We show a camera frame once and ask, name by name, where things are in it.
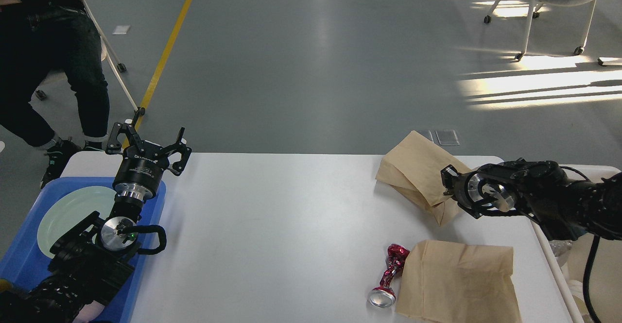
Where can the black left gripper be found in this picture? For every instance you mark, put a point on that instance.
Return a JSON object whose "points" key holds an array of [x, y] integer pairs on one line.
{"points": [[140, 171]]}

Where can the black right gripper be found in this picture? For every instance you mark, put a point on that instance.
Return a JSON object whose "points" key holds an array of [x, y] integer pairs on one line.
{"points": [[466, 189]]}

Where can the brown paper bag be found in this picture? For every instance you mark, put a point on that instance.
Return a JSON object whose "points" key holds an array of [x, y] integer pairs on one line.
{"points": [[413, 168], [449, 282]]}

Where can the light green plate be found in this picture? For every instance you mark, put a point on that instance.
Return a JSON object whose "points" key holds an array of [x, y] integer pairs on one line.
{"points": [[65, 213]]}

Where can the crushed red can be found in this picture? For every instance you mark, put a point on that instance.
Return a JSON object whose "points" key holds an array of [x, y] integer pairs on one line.
{"points": [[383, 296]]}

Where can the pink mug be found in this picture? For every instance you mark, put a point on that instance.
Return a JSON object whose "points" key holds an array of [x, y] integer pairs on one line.
{"points": [[89, 313]]}

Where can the aluminium foil tray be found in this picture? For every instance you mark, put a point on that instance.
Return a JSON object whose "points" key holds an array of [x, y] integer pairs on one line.
{"points": [[561, 250]]}

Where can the white paper cup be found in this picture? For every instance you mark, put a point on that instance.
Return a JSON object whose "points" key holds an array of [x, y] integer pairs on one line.
{"points": [[577, 291]]}

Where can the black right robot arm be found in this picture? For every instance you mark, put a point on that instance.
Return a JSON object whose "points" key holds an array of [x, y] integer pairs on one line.
{"points": [[563, 208]]}

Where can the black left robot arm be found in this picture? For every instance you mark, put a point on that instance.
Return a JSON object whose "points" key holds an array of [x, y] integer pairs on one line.
{"points": [[91, 261]]}

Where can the metal floor socket plate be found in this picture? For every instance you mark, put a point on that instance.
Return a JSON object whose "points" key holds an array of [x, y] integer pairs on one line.
{"points": [[441, 137]]}

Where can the seated person in black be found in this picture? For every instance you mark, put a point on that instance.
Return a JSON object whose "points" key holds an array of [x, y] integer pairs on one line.
{"points": [[37, 36]]}

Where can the blue plastic tray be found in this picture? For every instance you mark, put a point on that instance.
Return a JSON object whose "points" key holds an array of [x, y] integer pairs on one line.
{"points": [[25, 265]]}

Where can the white plastic bin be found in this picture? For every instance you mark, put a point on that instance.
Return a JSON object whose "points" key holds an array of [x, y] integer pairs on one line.
{"points": [[605, 281]]}

